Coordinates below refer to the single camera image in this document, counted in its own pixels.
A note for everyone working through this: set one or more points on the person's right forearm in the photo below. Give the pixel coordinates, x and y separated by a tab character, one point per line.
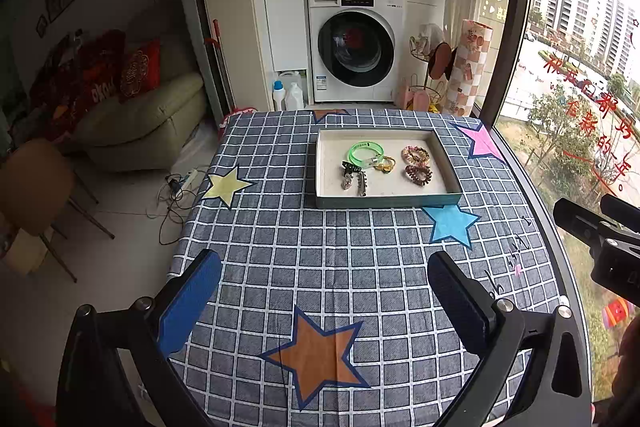
631	357

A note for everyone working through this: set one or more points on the pink slippers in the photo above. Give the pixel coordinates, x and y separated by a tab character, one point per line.
420	99

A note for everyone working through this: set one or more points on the brown slipper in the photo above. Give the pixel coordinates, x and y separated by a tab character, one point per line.
453	59
441	59

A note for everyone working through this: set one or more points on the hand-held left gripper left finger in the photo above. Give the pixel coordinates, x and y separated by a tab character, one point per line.
190	297

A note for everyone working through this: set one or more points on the red window decals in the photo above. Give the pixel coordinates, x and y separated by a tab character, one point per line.
575	107

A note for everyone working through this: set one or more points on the wooden chair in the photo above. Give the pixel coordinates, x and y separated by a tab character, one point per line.
30	187

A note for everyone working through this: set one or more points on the red cushion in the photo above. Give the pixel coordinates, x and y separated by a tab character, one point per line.
140	72

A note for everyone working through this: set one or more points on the cream sofa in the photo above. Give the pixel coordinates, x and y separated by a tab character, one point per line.
150	127

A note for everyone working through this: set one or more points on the shallow beige tray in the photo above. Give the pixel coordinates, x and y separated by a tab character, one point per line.
330	172

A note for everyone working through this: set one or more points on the white washing machine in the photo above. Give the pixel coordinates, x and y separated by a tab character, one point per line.
325	92

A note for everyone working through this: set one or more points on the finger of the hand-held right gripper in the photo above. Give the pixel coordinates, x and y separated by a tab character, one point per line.
620	212
575	222

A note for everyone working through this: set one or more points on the blue-capped detergent bottle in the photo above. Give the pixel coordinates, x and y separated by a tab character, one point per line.
279	99

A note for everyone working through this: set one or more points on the dark red blanket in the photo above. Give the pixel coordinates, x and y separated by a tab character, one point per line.
75	92

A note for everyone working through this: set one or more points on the white cabinet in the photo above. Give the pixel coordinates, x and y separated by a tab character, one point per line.
275	7

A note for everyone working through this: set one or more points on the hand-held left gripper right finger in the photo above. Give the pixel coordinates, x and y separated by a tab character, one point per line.
457	297

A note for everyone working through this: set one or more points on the large white plastic jug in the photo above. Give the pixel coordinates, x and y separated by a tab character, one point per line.
295	78

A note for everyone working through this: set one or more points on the dark window frame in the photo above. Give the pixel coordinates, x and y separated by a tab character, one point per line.
512	32

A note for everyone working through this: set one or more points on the white cloth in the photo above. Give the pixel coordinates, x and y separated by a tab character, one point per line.
427	37

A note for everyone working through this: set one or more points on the silver hair clip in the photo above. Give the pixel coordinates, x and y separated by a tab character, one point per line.
361	184

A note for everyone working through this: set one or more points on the black hair claw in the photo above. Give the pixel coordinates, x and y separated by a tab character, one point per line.
350	167

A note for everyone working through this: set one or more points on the pink checkered rolled mat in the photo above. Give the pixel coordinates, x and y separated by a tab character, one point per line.
470	72

